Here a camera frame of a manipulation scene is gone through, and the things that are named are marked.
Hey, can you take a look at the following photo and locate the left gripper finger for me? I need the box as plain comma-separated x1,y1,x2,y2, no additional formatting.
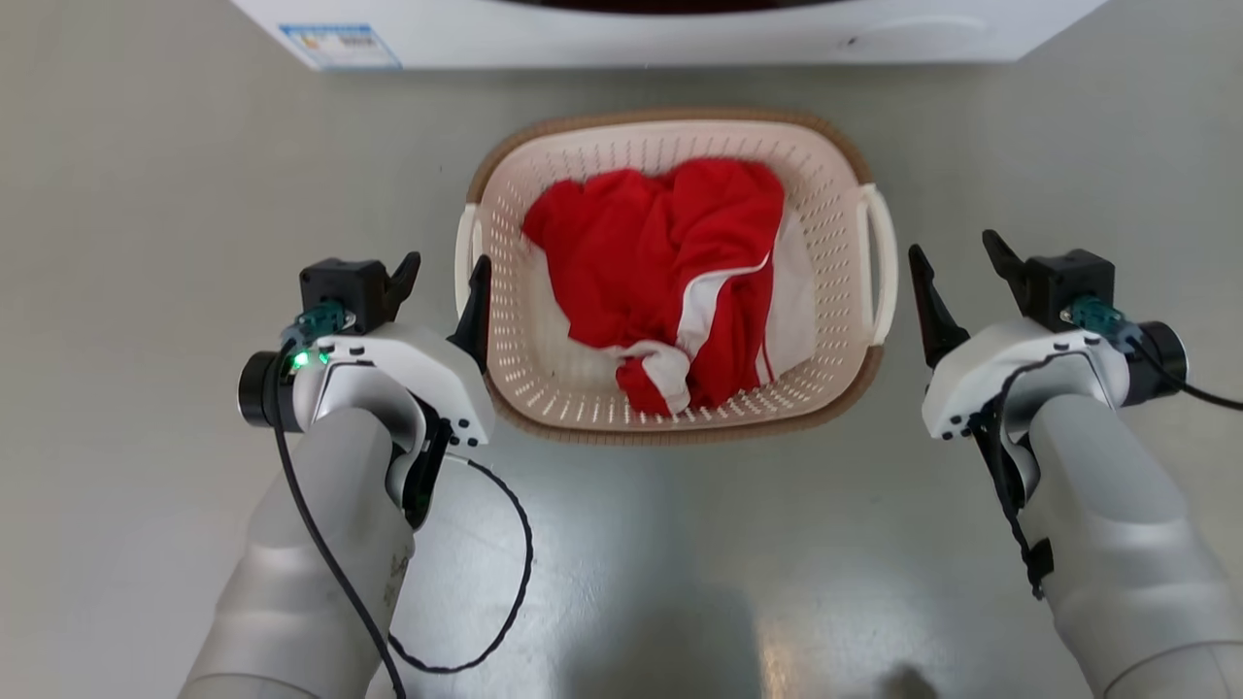
448,254,493,376
384,251,422,327

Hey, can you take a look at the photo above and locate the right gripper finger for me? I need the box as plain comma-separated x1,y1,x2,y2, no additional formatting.
907,244,971,371
982,229,1032,317

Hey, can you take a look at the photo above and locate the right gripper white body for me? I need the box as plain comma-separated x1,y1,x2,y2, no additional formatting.
920,318,1133,441

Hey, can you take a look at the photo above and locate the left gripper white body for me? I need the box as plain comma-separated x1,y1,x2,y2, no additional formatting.
307,322,497,449

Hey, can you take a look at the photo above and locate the beige plastic laundry basket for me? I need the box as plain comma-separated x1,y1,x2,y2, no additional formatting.
454,108,900,447

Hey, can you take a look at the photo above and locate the white cloth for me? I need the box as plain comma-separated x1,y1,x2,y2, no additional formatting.
763,208,819,382

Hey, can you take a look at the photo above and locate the red and white garment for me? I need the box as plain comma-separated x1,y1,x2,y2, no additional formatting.
521,157,787,417

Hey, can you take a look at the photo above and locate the blue energy label sticker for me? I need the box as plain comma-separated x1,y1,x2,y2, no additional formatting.
280,23,402,72

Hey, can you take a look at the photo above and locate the white washing machine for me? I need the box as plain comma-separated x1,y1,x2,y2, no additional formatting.
230,0,1109,72

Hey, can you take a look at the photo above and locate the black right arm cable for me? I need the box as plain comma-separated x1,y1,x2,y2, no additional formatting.
974,351,1081,601

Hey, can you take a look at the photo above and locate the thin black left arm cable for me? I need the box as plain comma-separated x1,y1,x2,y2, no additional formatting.
272,345,409,699

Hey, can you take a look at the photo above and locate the thin black right gripper cable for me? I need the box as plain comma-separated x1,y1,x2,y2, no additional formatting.
1125,335,1243,412

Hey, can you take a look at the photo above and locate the looping black left arm cable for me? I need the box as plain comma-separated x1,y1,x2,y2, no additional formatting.
386,454,535,676

